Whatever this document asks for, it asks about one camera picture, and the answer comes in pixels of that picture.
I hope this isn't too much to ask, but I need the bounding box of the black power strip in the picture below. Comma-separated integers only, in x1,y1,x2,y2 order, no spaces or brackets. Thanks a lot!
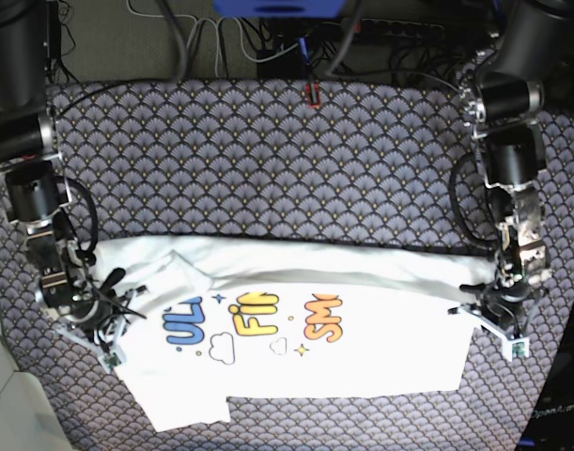
354,19,446,45

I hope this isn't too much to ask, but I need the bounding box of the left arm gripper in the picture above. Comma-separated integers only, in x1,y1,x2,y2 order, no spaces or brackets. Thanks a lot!
459,282,545,334

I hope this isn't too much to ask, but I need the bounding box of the white cable on floor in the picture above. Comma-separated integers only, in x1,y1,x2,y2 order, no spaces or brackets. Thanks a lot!
126,0,302,79

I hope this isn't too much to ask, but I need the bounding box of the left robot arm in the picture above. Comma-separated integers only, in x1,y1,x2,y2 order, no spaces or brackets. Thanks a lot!
459,1,574,339

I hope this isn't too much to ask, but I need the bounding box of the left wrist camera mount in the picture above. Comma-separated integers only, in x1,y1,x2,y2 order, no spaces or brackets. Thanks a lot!
447,304,531,362

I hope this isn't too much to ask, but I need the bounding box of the black device with logo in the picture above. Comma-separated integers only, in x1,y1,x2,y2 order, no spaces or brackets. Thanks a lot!
516,347,574,451

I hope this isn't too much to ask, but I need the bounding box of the white printed T-shirt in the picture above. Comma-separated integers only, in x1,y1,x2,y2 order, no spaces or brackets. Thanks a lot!
93,236,494,432

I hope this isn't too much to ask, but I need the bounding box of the red table clamp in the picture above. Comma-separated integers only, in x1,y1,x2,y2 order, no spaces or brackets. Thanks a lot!
304,82,321,109

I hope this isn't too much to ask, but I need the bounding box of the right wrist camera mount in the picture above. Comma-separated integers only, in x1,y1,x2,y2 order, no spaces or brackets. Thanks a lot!
54,286,147,373

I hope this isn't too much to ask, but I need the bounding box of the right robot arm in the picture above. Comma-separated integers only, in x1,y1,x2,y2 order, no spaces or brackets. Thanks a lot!
0,1,127,340

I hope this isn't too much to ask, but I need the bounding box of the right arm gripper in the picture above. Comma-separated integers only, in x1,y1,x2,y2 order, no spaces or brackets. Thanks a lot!
35,267,126,321

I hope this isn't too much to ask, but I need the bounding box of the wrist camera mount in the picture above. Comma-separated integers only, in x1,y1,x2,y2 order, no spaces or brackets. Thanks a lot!
447,304,531,362
54,286,147,373

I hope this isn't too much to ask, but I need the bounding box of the blue box at top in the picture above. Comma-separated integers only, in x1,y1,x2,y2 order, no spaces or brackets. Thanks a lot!
213,0,345,18

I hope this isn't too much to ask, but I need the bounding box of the patterned fan-print tablecloth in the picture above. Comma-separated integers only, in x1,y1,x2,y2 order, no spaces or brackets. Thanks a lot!
0,81,574,450

